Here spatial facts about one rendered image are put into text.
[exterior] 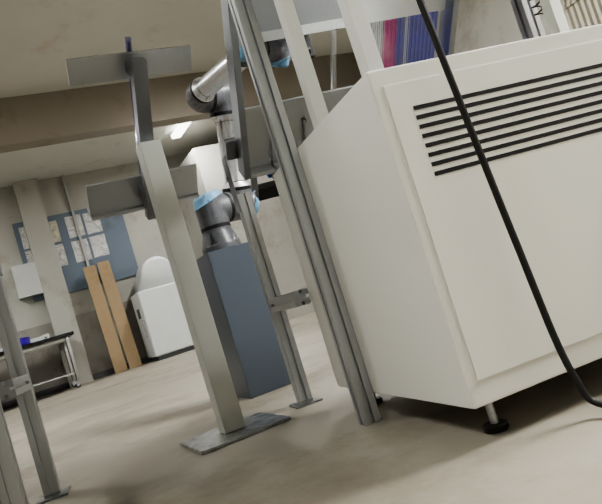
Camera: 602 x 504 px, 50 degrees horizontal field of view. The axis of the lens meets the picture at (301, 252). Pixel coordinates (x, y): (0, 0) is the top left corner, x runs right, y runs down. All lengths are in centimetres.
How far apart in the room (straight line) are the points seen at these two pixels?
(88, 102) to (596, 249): 592
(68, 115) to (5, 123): 56
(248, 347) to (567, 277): 145
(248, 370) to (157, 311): 631
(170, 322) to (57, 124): 323
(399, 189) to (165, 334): 769
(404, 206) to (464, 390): 30
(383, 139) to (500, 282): 30
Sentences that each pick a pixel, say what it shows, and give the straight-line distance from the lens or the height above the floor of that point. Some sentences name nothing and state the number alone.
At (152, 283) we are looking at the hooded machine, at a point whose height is 99.
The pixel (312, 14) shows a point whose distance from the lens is 183.
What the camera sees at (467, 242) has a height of 31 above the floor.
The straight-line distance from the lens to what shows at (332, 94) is 198.
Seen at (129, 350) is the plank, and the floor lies 24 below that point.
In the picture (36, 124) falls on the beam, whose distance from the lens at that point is 660.
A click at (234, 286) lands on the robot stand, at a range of 238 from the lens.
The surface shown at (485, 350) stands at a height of 14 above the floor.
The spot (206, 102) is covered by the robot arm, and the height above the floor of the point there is 108.
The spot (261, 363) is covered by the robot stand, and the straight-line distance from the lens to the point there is 239.
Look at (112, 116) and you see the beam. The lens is 670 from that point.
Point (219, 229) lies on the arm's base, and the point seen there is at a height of 63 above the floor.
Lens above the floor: 32
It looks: 3 degrees up
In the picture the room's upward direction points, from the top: 17 degrees counter-clockwise
